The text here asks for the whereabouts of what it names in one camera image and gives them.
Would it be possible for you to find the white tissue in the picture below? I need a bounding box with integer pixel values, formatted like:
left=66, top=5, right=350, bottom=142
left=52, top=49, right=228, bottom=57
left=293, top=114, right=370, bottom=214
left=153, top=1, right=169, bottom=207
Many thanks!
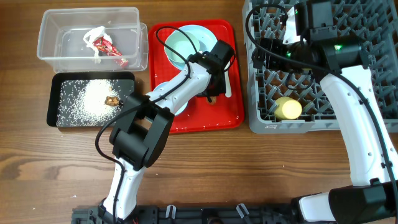
left=83, top=26, right=113, bottom=64

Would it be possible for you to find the clear plastic bin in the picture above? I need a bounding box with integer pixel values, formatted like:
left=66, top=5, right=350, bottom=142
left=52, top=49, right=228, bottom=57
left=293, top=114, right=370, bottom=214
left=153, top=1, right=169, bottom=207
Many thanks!
left=37, top=7, right=149, bottom=73

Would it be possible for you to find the red snack wrapper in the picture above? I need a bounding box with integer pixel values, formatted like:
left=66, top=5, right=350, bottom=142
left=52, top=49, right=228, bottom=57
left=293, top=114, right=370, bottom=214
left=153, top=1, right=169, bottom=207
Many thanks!
left=93, top=37, right=129, bottom=68

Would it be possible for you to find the yellow plastic cup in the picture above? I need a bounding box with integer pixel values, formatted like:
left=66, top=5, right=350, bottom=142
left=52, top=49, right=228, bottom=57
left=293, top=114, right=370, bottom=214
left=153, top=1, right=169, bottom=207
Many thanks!
left=274, top=96, right=302, bottom=120

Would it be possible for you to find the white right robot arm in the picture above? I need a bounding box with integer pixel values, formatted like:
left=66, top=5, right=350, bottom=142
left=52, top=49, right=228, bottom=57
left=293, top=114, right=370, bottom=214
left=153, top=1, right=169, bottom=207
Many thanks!
left=254, top=36, right=397, bottom=223

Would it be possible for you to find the light blue bowl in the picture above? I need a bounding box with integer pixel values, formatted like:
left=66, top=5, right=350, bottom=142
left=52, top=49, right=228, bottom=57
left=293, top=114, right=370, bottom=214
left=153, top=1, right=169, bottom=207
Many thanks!
left=154, top=82, right=188, bottom=116

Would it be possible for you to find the light blue plate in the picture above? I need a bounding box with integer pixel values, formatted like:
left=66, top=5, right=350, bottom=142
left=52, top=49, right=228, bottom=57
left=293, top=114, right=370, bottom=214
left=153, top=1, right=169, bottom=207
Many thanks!
left=179, top=25, right=217, bottom=53

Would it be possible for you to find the pile of white rice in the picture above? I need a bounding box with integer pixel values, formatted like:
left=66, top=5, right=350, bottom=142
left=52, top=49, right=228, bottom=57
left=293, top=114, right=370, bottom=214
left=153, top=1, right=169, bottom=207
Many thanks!
left=55, top=79, right=135, bottom=128

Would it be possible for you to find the red serving tray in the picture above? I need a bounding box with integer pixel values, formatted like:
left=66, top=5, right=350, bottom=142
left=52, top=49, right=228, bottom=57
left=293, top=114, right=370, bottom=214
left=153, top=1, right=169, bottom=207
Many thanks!
left=149, top=19, right=244, bottom=134

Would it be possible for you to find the white plastic spoon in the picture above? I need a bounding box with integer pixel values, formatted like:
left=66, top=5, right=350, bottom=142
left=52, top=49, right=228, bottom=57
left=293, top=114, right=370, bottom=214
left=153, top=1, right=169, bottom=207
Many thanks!
left=224, top=62, right=232, bottom=98

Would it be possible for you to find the orange carrot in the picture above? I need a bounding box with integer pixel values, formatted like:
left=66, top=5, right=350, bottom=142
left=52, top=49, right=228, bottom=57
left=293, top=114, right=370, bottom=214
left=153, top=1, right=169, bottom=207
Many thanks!
left=206, top=96, right=216, bottom=105

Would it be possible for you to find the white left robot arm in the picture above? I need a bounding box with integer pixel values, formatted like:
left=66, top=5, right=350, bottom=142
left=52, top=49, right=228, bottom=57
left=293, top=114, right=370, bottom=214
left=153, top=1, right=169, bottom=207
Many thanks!
left=96, top=51, right=236, bottom=223

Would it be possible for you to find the brown food scrap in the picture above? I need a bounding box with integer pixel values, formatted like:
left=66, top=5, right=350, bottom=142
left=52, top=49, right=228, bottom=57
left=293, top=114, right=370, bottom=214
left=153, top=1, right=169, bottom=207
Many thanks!
left=104, top=96, right=120, bottom=106

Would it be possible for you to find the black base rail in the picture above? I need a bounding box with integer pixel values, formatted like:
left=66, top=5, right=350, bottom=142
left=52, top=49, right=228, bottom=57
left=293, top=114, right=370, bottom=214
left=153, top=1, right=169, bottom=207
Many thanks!
left=70, top=203, right=299, bottom=224

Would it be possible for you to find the grey dishwasher rack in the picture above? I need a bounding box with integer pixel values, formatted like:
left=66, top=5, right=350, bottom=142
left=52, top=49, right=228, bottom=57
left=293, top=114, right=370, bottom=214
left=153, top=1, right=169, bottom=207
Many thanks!
left=243, top=1, right=397, bottom=141

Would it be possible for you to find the black plastic tray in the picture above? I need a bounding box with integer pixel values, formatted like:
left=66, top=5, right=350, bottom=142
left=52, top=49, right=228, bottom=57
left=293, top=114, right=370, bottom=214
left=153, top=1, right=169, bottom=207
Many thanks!
left=47, top=72, right=135, bottom=128

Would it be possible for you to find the mint green bowl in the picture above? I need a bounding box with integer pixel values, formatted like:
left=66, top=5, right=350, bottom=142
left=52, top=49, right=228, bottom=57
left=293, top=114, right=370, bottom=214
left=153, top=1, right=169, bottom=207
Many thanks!
left=164, top=30, right=206, bottom=70

